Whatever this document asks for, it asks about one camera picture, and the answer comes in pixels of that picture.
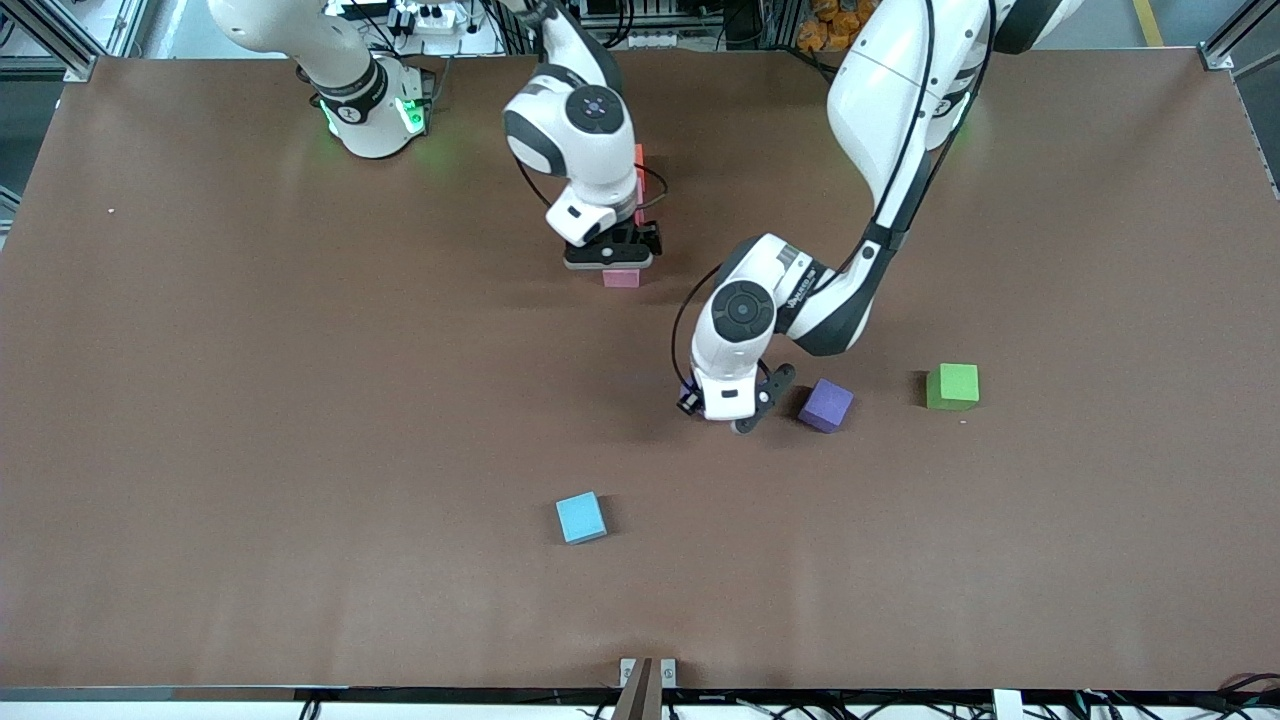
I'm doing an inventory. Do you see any blue foam block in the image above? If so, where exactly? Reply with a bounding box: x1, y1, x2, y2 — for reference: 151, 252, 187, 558
556, 491, 608, 546

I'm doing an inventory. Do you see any green foam block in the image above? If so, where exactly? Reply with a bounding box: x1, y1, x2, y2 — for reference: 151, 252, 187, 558
925, 363, 980, 412

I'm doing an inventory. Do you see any white socket strip with plugs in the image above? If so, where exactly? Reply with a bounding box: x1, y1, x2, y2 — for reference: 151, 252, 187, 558
393, 0, 473, 32

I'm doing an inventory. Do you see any bag of orange snacks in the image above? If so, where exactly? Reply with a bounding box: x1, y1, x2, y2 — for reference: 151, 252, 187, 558
797, 0, 881, 54

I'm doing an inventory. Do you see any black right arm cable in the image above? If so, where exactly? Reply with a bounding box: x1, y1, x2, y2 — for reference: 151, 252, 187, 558
515, 155, 669, 213

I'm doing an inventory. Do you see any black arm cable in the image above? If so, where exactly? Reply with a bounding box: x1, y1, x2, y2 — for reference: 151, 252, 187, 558
515, 155, 669, 213
671, 264, 723, 386

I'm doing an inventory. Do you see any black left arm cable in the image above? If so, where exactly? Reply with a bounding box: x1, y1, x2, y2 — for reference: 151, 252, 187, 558
671, 264, 723, 386

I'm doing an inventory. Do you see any grey metal bracket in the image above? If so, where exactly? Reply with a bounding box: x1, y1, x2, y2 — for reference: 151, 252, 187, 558
620, 657, 677, 691

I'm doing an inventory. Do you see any brown camera post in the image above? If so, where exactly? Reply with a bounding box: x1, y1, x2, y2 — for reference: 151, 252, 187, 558
611, 657, 663, 720

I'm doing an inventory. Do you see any black and red cable bundle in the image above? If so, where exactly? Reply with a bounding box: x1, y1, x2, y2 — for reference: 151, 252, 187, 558
1075, 673, 1280, 720

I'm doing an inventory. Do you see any aluminium frame profile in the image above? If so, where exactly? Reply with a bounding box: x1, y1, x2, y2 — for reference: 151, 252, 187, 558
1198, 0, 1280, 72
0, 0, 151, 83

